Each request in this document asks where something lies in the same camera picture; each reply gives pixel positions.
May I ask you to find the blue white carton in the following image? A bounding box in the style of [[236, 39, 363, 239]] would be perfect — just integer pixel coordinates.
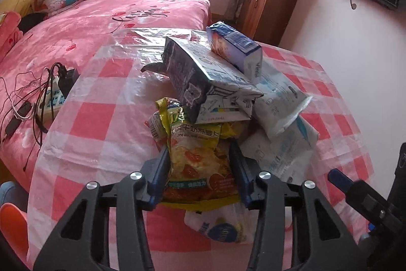
[[206, 21, 262, 84]]

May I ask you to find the blue plastic stool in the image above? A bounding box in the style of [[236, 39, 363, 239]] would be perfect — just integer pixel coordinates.
[[0, 181, 18, 205]]

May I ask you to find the power strip with cables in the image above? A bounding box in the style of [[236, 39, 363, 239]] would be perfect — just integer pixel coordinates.
[[0, 63, 64, 170]]

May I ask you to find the pink heart bedspread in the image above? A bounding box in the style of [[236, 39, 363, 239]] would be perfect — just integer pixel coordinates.
[[0, 0, 211, 192]]

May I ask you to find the white power strip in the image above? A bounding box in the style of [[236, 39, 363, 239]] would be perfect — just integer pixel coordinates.
[[37, 76, 69, 122]]

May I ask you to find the black flat device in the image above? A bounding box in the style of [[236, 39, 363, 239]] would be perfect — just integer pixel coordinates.
[[14, 101, 34, 121], [5, 119, 20, 136]]

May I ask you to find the folded pink blanket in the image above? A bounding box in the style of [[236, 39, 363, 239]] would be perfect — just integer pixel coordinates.
[[0, 11, 24, 63]]

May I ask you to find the white plastic snack bag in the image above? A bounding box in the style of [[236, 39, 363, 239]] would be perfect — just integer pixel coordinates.
[[254, 61, 313, 140], [239, 117, 319, 184]]

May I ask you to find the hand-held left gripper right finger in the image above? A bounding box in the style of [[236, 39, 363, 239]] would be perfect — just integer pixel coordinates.
[[229, 141, 368, 271]]

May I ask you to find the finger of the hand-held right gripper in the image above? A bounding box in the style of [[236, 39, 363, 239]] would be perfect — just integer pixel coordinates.
[[328, 169, 386, 221]]

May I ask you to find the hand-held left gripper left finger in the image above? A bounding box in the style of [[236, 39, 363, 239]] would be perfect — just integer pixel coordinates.
[[33, 146, 172, 271]]

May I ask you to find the dark grey printed bag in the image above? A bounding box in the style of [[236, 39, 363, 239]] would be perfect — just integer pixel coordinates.
[[141, 36, 264, 125]]

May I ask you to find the pink plastic bucket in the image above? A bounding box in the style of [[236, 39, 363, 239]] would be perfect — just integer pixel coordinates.
[[0, 203, 29, 262]]

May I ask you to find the brown wooden cabinet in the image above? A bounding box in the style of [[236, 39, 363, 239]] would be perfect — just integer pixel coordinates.
[[236, 0, 303, 47]]

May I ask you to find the black power adapter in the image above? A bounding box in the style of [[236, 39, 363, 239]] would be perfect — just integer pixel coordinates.
[[57, 63, 80, 97]]

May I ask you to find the white cable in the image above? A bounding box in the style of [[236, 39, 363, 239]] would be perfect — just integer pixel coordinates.
[[0, 77, 42, 119]]

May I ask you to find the yellow snack bag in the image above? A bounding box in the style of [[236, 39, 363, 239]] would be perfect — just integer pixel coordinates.
[[149, 97, 242, 211]]

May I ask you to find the dark cloth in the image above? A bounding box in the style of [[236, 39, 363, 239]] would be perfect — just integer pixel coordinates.
[[18, 12, 48, 33]]

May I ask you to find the white packet with blue label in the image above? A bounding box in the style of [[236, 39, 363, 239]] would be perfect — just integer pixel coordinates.
[[184, 203, 254, 244]]

